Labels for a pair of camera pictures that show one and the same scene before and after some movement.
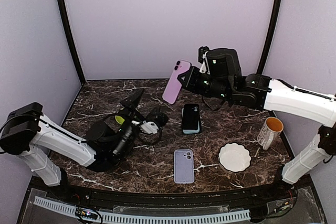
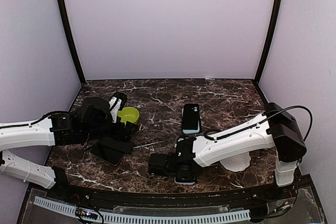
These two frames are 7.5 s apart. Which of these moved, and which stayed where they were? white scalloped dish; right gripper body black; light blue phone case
Moved: right gripper body black
Stayed: light blue phone case; white scalloped dish
